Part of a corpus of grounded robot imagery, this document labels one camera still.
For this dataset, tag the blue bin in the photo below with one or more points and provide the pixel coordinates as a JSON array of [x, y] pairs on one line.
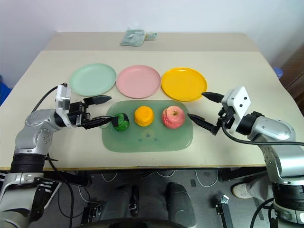
[[4, 91]]

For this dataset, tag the yellow plate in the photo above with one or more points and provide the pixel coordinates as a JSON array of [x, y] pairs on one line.
[[184, 83]]

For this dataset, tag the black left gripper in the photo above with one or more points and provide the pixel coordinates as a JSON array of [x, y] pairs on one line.
[[77, 114]]

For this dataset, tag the black metal floor stand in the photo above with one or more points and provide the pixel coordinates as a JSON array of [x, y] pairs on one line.
[[91, 213], [222, 206]]

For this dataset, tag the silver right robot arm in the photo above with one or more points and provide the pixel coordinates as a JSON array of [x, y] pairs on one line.
[[278, 128]]

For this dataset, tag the translucent green tray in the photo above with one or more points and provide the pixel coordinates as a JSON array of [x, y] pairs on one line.
[[147, 142]]

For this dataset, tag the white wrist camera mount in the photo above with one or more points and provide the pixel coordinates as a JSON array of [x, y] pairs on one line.
[[63, 97], [240, 99]]

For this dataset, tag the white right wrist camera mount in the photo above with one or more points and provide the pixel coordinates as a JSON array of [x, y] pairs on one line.
[[240, 99]]

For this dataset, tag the mint green plate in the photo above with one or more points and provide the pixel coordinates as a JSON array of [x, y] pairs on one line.
[[92, 78]]

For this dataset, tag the brown wooden cabinet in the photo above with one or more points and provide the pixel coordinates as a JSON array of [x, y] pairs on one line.
[[294, 73]]

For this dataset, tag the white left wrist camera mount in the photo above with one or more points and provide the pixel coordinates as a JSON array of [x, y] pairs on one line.
[[63, 97]]

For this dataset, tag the white shoe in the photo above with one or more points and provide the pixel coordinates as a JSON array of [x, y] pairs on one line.
[[241, 190]]

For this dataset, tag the dark rounded shape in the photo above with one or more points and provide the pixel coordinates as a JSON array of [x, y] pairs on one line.
[[118, 202], [180, 204]]

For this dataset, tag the red apple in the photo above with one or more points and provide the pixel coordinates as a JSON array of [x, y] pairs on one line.
[[173, 117]]

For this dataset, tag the dark green fruit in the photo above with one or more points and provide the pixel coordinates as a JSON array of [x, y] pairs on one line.
[[121, 123]]

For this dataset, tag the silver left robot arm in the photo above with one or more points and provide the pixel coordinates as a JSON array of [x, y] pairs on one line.
[[31, 133]]

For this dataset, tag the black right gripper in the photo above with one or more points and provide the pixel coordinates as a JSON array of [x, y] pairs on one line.
[[226, 117]]

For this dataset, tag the grey trouser leg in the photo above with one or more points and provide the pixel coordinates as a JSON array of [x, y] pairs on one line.
[[260, 187]]

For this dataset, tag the folded teal cloth bag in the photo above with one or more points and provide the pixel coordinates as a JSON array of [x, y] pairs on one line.
[[132, 37]]

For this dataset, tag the pink plate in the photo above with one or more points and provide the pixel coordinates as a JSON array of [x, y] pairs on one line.
[[138, 82]]

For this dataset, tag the orange fruit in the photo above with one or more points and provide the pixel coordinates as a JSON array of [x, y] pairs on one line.
[[144, 116]]

